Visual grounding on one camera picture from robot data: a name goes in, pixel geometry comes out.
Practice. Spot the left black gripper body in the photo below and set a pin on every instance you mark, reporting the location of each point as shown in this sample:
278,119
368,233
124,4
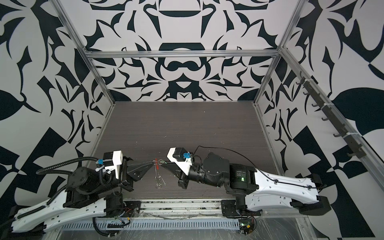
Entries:
123,182

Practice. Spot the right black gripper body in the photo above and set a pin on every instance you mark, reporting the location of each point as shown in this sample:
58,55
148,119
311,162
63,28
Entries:
185,180

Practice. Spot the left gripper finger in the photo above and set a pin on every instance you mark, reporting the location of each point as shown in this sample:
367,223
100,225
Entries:
142,166
137,175

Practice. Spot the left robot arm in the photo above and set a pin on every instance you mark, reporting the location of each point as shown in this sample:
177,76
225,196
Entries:
88,193

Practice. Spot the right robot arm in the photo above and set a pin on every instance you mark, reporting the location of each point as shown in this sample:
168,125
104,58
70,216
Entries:
253,189

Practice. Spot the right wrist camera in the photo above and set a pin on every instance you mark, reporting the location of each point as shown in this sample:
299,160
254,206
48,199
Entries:
182,158

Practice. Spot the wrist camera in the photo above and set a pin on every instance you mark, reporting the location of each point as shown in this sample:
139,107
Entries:
182,158
110,163

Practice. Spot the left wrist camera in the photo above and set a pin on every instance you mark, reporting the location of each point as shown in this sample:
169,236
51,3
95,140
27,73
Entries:
110,163

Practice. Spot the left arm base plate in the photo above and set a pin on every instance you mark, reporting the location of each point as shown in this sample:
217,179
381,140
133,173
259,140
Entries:
131,209

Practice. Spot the aluminium front rail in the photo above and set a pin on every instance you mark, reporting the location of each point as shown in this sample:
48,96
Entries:
173,209

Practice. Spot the white slotted cable duct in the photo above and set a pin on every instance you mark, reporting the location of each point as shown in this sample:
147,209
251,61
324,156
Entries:
186,224

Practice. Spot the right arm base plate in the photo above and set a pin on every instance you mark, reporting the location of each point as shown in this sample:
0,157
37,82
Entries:
229,210

